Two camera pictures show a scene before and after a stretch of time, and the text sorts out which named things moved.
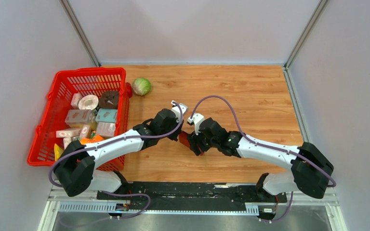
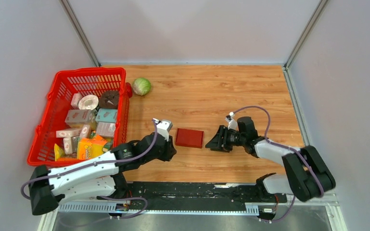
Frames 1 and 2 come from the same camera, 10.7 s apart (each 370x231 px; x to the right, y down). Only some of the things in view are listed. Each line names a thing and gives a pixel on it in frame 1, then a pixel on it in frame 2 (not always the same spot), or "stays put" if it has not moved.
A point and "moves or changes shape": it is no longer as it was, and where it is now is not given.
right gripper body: x=203 y=143 -> x=230 y=139
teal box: x=107 y=115 stays put
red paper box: x=183 y=138 moves or changes shape
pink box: x=78 y=116 stays put
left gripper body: x=174 y=135 -> x=165 y=150
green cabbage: x=141 y=86 stays put
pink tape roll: x=88 y=102 stays put
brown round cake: x=109 y=99 stays put
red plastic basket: x=92 y=81 stays put
